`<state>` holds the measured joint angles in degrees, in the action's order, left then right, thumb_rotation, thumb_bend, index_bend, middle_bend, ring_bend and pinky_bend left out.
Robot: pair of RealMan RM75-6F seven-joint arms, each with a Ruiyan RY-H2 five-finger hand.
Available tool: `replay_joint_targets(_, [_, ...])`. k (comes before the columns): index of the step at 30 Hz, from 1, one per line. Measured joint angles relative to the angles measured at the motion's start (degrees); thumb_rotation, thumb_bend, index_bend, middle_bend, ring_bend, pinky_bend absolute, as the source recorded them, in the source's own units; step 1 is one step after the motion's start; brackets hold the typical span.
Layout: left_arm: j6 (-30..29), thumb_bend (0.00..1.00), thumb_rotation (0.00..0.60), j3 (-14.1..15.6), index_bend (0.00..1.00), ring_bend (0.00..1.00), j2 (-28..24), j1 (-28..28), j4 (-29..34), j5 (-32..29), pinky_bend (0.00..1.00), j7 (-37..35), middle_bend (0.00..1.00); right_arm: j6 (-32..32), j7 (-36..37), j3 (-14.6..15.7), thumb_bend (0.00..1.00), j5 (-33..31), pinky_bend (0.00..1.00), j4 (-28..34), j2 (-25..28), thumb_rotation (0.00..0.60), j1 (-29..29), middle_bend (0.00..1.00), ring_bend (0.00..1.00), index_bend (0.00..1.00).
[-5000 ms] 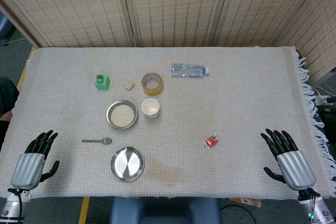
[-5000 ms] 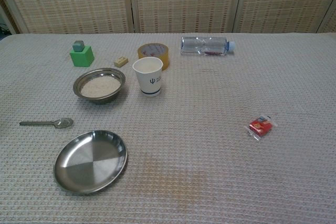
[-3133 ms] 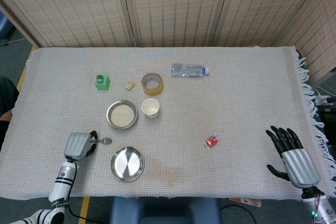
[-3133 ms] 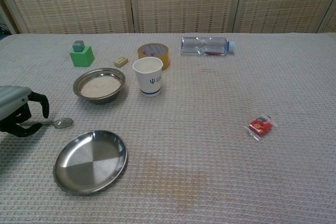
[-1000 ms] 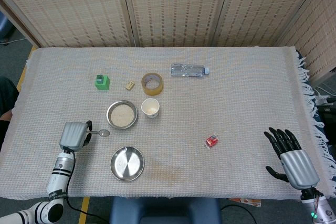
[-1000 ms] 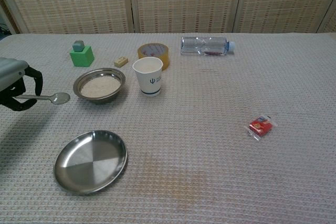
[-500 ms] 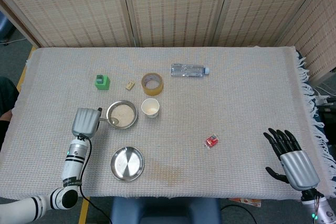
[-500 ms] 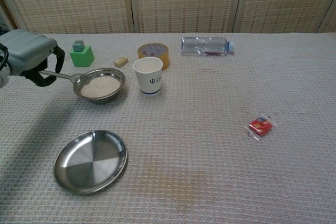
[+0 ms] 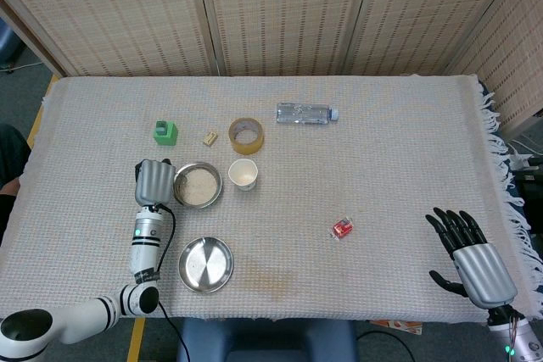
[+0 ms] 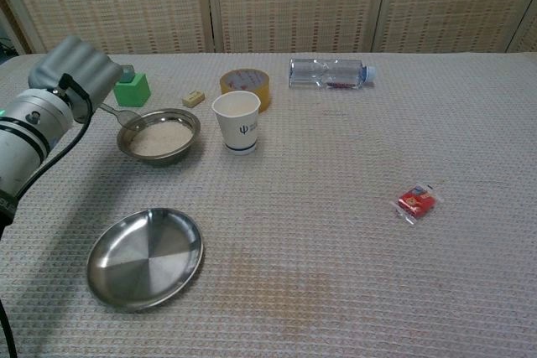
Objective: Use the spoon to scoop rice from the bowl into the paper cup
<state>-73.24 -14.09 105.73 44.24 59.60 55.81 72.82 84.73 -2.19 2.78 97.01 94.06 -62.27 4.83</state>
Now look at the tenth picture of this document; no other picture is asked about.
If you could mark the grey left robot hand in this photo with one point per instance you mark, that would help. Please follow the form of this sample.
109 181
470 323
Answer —
75 64

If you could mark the metal spoon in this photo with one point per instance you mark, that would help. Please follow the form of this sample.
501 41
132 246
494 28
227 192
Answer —
126 116

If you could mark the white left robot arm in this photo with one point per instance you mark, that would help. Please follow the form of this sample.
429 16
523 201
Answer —
25 136

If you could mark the metal bowl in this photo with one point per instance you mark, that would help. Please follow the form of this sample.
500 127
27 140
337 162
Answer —
159 161

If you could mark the white paper cup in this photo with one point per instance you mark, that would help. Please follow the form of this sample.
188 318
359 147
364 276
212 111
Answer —
239 131

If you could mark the small grey-green block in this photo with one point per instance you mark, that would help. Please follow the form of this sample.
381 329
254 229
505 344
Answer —
127 75

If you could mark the green cube block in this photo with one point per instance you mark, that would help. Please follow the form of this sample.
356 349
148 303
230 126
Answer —
132 94

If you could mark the small beige block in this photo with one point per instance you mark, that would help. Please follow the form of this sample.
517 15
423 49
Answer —
193 98

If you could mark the yellow tape roll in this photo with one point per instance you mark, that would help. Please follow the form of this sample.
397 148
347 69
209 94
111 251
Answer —
245 79

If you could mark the round metal plate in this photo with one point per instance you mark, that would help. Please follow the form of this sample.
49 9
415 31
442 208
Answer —
144 261

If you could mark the woven folding screen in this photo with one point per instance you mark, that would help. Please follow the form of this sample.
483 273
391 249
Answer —
293 1

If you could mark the clear plastic water bottle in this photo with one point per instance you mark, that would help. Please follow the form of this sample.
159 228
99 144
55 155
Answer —
323 74

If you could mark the beige woven tablecloth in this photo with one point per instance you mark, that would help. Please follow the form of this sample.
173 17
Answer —
335 249

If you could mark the red snack packet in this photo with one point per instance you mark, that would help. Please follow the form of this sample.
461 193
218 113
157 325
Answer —
415 203

